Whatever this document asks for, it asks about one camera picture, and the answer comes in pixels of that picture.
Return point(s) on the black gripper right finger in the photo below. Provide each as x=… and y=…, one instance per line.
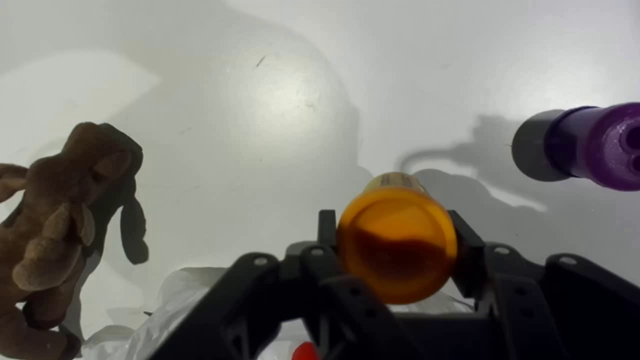
x=561, y=308

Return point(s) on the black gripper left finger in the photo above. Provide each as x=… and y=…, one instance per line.
x=245, y=311

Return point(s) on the small red-lid container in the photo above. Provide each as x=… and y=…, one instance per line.
x=307, y=351

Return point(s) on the orange play-dough tub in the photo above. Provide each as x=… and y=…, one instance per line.
x=399, y=238

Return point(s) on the purple play-dough tub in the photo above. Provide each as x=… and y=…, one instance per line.
x=597, y=143

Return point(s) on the brown plush moose toy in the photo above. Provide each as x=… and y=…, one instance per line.
x=64, y=205

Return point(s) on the white plastic bag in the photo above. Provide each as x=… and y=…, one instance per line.
x=177, y=297

